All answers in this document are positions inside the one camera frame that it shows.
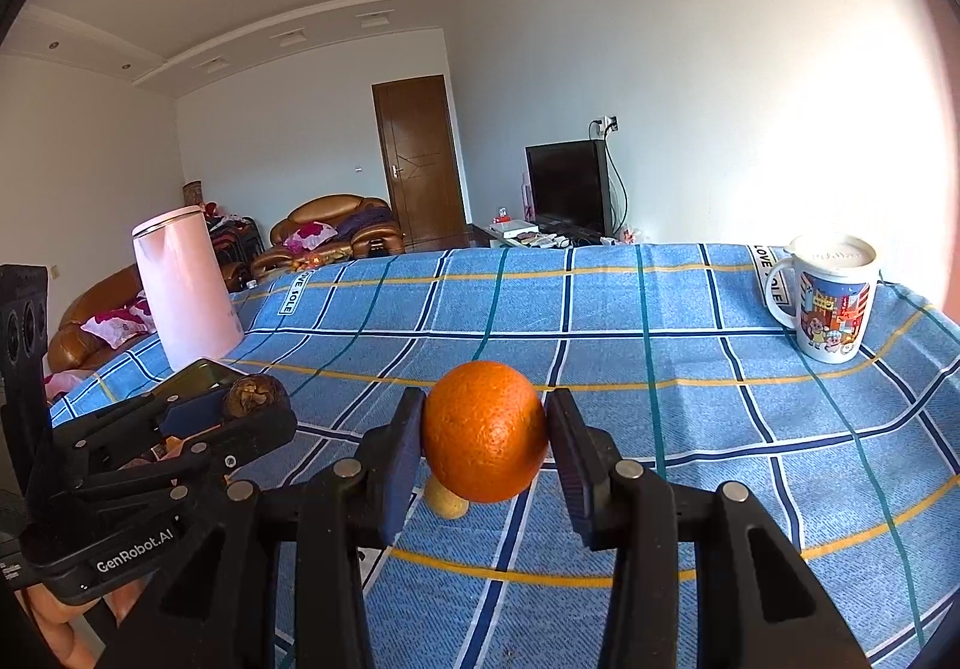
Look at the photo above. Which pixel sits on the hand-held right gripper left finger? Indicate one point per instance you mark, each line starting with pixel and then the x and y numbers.
pixel 401 459

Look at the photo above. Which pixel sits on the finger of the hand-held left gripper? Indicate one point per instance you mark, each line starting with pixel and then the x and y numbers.
pixel 247 433
pixel 191 418

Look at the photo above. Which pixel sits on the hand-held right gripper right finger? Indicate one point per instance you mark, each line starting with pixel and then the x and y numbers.
pixel 574 466

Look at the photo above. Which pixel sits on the orange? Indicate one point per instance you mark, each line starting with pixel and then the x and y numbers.
pixel 486 433

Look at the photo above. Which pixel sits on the person's left hand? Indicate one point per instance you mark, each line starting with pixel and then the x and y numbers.
pixel 71 631

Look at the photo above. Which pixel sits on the small beige fruit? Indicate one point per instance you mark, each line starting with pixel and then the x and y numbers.
pixel 448 502

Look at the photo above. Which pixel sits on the floral cushion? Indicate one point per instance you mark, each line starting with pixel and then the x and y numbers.
pixel 120 324

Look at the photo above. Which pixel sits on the pink electric kettle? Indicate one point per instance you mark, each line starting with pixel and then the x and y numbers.
pixel 187 286

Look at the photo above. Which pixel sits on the blue plaid tablecloth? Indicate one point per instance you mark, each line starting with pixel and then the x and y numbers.
pixel 675 376

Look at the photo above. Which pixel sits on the brown leather sofa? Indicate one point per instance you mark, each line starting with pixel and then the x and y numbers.
pixel 90 324

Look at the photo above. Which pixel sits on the black stacked chairs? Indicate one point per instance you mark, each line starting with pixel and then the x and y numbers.
pixel 236 238

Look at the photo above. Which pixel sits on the brown leather armchair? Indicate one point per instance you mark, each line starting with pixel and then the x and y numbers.
pixel 330 226

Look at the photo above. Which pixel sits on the woven basket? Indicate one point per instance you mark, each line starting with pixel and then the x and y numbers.
pixel 193 193

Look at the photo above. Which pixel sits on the low television table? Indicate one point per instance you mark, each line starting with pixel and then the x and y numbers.
pixel 536 235

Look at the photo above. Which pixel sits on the white plastic bag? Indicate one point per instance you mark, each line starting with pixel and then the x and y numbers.
pixel 631 235

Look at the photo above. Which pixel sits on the black television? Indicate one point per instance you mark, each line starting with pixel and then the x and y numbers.
pixel 566 189

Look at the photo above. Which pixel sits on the dark brown door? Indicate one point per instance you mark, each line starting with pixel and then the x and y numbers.
pixel 420 163

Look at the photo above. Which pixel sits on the white printed mug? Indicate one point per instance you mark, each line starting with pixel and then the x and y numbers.
pixel 832 301

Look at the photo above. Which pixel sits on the ceiling air vent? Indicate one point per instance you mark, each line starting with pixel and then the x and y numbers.
pixel 289 37
pixel 375 22
pixel 214 63

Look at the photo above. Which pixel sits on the wall socket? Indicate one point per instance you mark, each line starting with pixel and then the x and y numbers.
pixel 607 124

